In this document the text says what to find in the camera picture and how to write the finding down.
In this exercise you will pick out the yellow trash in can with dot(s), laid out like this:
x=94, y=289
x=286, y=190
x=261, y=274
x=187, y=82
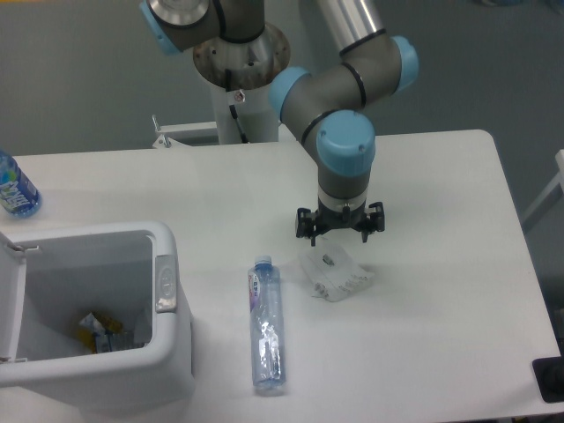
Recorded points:
x=103, y=334

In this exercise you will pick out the black clamp at table edge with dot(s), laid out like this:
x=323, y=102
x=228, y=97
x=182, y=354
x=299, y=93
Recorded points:
x=549, y=376

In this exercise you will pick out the white pedestal foot bracket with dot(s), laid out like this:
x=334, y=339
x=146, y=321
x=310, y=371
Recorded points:
x=212, y=133

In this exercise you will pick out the blue labelled water bottle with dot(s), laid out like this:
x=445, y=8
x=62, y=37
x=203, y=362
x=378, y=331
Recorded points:
x=19, y=197

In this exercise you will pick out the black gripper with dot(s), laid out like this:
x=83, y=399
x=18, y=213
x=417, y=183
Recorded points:
x=365, y=220

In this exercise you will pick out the white plastic wrapper bag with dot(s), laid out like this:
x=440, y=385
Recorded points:
x=332, y=273

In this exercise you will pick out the white frame at right edge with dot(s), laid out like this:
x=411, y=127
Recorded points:
x=548, y=197

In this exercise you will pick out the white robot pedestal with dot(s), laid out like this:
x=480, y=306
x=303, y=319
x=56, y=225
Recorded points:
x=239, y=75

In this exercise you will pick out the crushed clear plastic bottle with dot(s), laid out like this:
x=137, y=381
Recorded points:
x=267, y=328

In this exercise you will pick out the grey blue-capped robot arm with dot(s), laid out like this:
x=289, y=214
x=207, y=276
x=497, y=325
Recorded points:
x=323, y=112

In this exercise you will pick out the white trash can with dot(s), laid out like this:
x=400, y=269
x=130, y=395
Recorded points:
x=50, y=280

